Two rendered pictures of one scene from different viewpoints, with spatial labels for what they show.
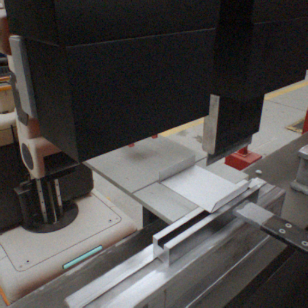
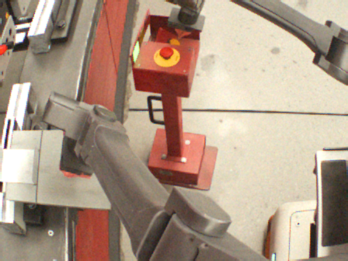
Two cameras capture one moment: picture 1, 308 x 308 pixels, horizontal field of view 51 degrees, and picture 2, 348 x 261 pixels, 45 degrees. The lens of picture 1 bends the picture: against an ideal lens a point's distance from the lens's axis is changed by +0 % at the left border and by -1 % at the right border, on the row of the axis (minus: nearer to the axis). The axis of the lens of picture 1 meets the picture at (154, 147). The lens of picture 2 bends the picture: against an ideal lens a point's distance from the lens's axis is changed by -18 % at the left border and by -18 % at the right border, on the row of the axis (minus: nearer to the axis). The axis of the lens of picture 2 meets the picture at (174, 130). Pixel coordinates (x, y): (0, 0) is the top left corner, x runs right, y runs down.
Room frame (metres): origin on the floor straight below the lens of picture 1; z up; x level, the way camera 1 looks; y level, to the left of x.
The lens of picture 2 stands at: (1.00, -0.12, 1.89)
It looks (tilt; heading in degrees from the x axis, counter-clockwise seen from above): 61 degrees down; 136
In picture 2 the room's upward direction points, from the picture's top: 5 degrees counter-clockwise
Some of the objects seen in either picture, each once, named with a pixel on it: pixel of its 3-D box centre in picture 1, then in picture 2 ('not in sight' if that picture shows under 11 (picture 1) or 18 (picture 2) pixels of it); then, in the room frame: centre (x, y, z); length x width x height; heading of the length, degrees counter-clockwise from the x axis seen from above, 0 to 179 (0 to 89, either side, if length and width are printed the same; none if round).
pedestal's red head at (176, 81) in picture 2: not in sight; (167, 50); (0.34, 0.51, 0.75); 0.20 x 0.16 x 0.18; 120
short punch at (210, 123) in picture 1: (233, 122); not in sight; (0.39, -0.10, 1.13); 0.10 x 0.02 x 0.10; 132
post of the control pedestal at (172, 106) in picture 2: not in sight; (172, 113); (0.34, 0.51, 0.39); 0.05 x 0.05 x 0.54; 30
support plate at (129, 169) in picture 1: (157, 166); (54, 167); (0.50, -0.01, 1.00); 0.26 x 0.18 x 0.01; 42
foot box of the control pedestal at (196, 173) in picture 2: not in sight; (183, 158); (0.37, 0.52, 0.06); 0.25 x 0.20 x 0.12; 30
